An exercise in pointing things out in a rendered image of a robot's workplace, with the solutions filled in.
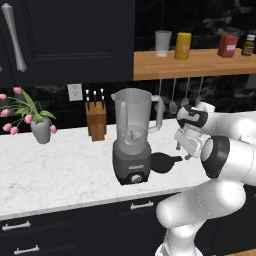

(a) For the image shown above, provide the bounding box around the dark bottle with yellow label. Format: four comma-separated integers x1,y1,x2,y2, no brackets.
240,33,256,57

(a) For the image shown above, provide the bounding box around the clear white cup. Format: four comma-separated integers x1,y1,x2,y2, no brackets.
154,29,173,58

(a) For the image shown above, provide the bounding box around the wooden wall shelf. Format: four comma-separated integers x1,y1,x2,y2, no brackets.
133,47,256,82

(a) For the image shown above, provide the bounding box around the silver drawer handle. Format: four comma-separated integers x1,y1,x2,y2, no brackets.
13,244,41,256
129,200,155,211
1,220,32,232

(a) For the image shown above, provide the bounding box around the yellow canister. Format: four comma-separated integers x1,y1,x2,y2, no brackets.
174,31,193,61

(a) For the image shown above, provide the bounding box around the grey blender with clear jar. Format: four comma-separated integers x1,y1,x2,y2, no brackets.
110,87,165,187

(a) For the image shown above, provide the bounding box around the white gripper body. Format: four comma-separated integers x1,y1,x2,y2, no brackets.
173,128,203,159

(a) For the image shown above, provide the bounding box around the grey vase with pink flowers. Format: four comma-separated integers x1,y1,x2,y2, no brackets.
0,86,58,145

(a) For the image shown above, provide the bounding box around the wooden knife block with knives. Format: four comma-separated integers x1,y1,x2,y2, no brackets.
84,88,108,142

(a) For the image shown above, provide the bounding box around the dark drawer front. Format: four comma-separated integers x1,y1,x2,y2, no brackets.
101,193,178,256
0,233,105,256
0,207,104,240

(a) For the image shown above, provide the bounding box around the dark wall cupboard door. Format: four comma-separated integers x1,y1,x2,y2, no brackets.
0,0,136,88

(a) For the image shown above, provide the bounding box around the red box with white label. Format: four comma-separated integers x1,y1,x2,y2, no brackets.
217,34,240,59

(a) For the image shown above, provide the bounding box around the black blender lid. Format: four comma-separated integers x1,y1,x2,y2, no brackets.
150,151,184,174

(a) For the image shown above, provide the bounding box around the silver cupboard door handle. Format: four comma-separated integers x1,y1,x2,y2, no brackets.
1,2,28,73

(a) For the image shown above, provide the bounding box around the white wall socket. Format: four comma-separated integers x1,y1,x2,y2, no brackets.
67,82,84,102

